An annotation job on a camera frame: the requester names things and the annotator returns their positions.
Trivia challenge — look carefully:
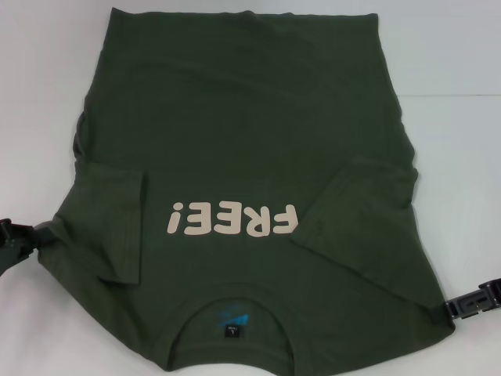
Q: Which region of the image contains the dark green FREE t-shirt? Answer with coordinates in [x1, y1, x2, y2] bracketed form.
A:
[33, 5, 457, 376]

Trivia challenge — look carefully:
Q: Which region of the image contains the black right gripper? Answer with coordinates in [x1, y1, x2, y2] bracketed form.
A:
[445, 277, 501, 320]

